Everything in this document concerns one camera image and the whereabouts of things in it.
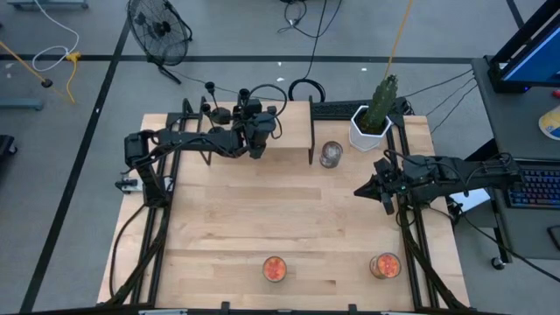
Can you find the black floor object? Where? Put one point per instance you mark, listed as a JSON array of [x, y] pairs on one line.
[[6, 146]]

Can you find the backlit rainbow keyboard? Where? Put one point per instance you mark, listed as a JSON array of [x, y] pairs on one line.
[[540, 192]]

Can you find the black keyboard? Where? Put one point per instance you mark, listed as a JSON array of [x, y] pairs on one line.
[[337, 110]]

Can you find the computer monitor blue screen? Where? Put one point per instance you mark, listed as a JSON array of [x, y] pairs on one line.
[[536, 61]]

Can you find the black floor fan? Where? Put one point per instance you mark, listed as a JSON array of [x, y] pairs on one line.
[[157, 30]]

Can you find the wooden shelf riser black legs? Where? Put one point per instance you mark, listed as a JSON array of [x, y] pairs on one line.
[[293, 127]]

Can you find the white tub yellow blue label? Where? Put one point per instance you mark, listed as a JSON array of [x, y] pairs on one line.
[[552, 124]]

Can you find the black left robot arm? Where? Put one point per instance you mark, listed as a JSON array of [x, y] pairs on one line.
[[197, 141]]

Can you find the black table clamp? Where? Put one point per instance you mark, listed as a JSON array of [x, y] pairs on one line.
[[225, 306], [352, 307]]

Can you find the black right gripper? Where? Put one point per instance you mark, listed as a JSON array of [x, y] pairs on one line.
[[394, 184]]

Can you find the left arm silver base bracket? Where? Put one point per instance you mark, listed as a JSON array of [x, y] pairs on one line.
[[129, 185]]

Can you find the orange pole black foot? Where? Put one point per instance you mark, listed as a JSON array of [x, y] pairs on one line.
[[46, 82]]

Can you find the grey metal floor base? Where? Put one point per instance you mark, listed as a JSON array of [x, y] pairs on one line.
[[48, 4], [19, 104]]

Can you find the grey glass candle jar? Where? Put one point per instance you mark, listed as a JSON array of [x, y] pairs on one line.
[[331, 154]]

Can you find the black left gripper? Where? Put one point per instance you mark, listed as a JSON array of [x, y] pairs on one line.
[[261, 135]]

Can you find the white hexagonal planter pot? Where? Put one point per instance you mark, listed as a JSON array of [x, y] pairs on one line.
[[363, 140]]

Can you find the orange glass candle jar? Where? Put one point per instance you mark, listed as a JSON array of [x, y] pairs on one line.
[[275, 269], [386, 265]]

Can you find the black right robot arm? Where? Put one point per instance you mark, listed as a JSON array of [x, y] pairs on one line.
[[459, 175]]

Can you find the grey side desk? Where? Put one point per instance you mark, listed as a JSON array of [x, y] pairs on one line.
[[512, 122]]

